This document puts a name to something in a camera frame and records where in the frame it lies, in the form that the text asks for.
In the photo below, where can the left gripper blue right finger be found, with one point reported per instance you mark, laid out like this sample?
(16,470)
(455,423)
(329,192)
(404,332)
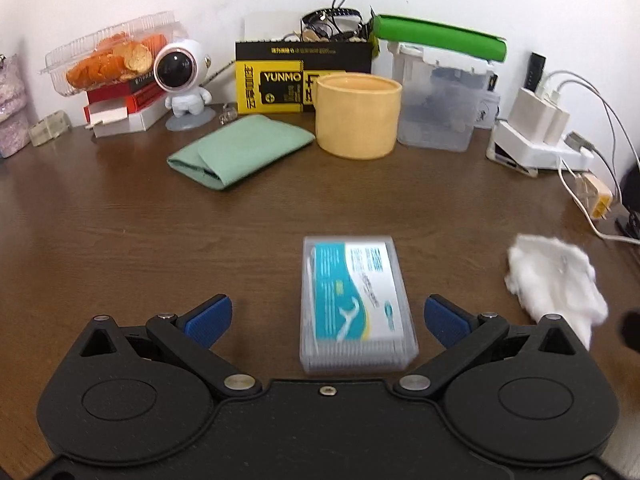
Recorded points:
(466,338)

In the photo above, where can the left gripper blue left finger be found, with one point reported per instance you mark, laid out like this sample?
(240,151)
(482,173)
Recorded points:
(183,343)

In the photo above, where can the white cotton wad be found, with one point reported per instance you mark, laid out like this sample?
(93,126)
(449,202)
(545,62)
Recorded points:
(550,276)

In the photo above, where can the clear dental floss pick box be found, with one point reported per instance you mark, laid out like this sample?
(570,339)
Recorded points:
(355,315)

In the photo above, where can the clear plastic storage container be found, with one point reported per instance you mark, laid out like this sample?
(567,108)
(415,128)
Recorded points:
(441,94)

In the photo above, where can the green folded cloth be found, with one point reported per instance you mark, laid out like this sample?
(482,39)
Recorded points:
(237,150)

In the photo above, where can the yellow white plug adapter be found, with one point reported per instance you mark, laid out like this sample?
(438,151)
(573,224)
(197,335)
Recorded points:
(594,195)

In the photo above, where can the white power strip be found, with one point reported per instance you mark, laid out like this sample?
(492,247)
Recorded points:
(529,154)

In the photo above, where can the white charger left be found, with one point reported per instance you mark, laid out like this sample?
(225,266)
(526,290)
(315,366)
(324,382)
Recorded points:
(531,116)

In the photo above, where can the white charger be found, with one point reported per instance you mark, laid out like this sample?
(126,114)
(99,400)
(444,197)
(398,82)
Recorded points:
(556,127)
(531,116)

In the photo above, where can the white charger right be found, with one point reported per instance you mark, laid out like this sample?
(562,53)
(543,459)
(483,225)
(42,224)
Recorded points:
(556,127)

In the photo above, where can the red white boxes stack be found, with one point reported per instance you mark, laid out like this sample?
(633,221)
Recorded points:
(128,107)

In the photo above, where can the yellow round cup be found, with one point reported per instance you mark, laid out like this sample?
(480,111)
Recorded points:
(357,115)

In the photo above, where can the small grey green block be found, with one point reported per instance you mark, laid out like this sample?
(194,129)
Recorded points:
(49,128)

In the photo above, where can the pink textured vase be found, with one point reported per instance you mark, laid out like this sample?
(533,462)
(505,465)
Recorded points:
(13,102)

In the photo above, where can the white astronaut figurine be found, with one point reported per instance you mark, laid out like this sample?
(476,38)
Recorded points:
(180,69)

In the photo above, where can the black yellow Yunmo box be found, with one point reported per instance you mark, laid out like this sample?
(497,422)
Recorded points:
(277,76)

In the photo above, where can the clear snack clamshell box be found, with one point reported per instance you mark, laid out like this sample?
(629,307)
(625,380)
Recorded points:
(118,53)

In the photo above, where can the green cylindrical case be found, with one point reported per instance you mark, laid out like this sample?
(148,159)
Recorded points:
(431,34)

